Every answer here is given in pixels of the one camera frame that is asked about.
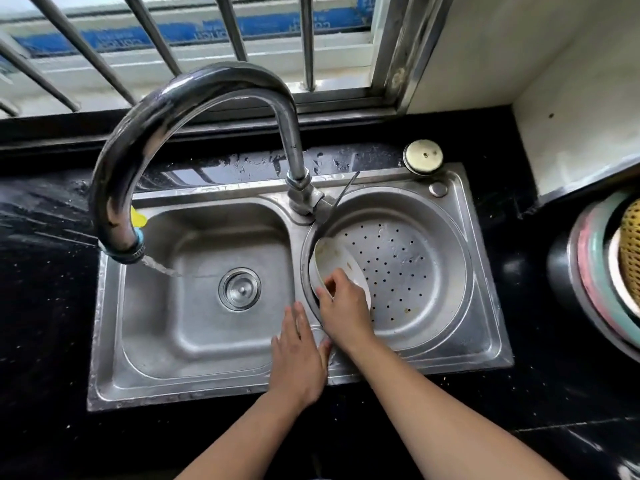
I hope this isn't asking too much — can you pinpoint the person's left hand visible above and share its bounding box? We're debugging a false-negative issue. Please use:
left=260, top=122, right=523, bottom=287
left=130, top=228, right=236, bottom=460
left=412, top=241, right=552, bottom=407
left=267, top=301, right=334, bottom=410

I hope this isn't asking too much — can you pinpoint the person's right hand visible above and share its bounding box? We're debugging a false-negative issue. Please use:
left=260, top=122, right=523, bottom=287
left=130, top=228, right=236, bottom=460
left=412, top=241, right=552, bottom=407
left=316, top=268, right=377, bottom=353

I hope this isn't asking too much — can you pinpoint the white ceramic bowl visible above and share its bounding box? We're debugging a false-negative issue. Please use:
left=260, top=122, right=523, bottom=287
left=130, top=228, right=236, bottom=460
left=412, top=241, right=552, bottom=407
left=308, top=238, right=372, bottom=315

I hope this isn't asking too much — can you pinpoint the person's left forearm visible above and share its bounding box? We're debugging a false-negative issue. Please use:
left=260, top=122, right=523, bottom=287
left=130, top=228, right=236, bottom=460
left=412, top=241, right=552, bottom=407
left=175, top=385, right=313, bottom=480

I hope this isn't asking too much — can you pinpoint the person's right forearm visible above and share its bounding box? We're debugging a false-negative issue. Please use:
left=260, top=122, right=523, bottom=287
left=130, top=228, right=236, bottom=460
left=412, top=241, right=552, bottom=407
left=342, top=337, right=568, bottom=480

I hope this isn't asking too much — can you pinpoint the round steel sink drain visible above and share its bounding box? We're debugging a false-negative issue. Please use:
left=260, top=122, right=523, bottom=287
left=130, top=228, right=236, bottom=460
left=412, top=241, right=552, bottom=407
left=218, top=268, right=262, bottom=312

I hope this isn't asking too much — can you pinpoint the perforated steel drain tray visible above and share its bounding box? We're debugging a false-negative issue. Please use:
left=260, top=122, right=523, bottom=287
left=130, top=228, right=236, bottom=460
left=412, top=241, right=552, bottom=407
left=306, top=217, right=471, bottom=351

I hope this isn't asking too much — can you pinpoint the stainless steel double sink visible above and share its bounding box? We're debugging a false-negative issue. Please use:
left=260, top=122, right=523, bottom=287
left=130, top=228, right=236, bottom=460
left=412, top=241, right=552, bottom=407
left=86, top=162, right=515, bottom=413

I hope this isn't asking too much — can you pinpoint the round metal hole cap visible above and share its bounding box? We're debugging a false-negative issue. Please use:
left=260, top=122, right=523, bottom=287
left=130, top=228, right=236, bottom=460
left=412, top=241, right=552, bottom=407
left=403, top=140, right=445, bottom=176

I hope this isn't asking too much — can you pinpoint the black cooking pot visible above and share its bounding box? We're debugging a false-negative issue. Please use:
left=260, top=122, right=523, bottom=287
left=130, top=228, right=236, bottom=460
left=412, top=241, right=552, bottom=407
left=546, top=195, right=640, bottom=364

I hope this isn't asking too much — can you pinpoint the chrome gooseneck faucet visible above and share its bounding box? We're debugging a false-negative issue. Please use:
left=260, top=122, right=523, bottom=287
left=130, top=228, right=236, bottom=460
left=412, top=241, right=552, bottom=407
left=89, top=61, right=361, bottom=265

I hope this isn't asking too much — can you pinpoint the pink plastic basin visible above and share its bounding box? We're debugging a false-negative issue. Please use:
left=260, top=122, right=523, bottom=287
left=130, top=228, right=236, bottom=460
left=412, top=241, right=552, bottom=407
left=576, top=192, right=640, bottom=348

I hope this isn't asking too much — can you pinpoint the green plastic basin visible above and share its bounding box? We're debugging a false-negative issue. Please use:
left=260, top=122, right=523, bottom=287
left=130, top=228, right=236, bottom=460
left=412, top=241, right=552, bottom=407
left=593, top=195, right=640, bottom=335

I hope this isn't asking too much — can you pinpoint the white plastic basin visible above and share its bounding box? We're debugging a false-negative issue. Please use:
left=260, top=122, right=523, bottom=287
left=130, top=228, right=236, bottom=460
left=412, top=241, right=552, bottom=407
left=606, top=226, right=640, bottom=318

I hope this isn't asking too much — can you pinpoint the blue printed banner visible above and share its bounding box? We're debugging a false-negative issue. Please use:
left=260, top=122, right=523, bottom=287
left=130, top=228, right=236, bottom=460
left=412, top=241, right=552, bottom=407
left=15, top=0, right=377, bottom=55

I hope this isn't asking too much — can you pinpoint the yellow woven basket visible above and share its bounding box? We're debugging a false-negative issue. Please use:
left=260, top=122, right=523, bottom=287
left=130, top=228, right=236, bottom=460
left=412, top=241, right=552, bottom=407
left=619, top=198, right=640, bottom=301

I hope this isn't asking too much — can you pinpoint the row of metal window bars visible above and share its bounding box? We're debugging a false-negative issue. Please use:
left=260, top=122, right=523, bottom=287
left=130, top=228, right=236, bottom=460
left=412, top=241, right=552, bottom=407
left=0, top=0, right=317, bottom=118

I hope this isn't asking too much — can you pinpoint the steel window frame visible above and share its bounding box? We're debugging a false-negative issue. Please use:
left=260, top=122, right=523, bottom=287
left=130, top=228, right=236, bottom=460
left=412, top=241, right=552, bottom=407
left=0, top=0, right=456, bottom=126

